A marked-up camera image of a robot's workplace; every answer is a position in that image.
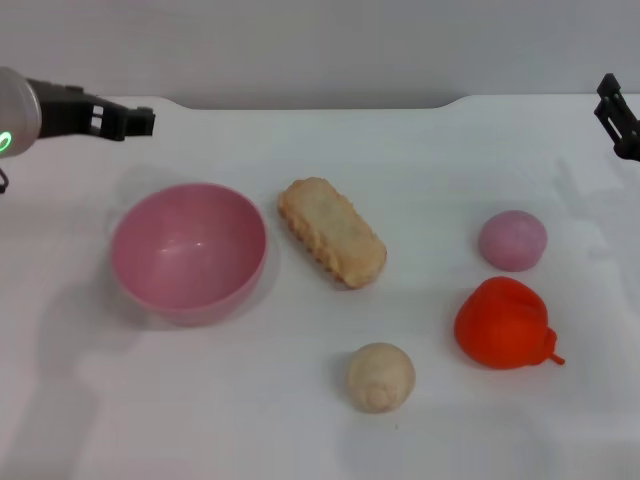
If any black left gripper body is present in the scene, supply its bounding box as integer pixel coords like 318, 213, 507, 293
25, 78, 101, 142

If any pink plastic bowl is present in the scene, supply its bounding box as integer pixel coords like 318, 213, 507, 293
109, 182, 269, 328

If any orange toy fruit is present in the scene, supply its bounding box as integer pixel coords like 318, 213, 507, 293
453, 276, 567, 370

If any pink round bun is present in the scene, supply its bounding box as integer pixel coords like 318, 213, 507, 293
477, 209, 549, 273

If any long golden bread loaf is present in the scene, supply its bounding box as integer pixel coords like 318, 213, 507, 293
277, 176, 389, 291

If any beige round bun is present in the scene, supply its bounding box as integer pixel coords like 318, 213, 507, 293
347, 342, 417, 414

